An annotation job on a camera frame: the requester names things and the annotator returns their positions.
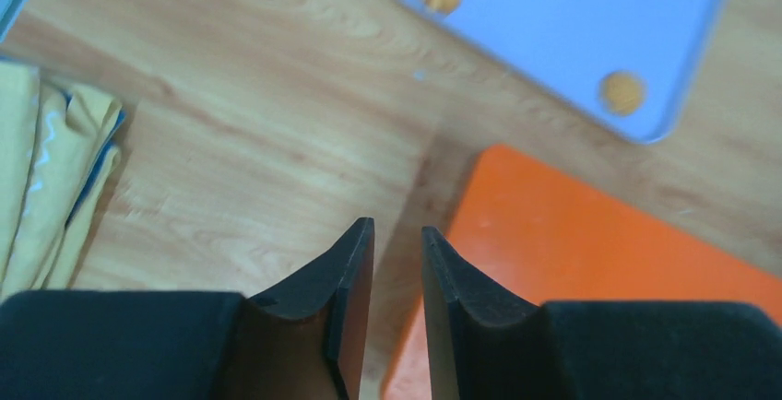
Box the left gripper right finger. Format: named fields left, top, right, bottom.
left=422, top=227, right=781, bottom=399

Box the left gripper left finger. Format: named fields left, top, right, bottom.
left=1, top=218, right=374, bottom=399

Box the yellow cloth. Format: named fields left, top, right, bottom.
left=1, top=60, right=125, bottom=299

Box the swirl butter cookie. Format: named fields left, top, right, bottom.
left=600, top=71, right=646, bottom=115

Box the lavender cookie tray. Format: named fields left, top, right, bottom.
left=397, top=0, right=723, bottom=144

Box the orange box lid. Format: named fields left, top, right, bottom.
left=381, top=146, right=781, bottom=399

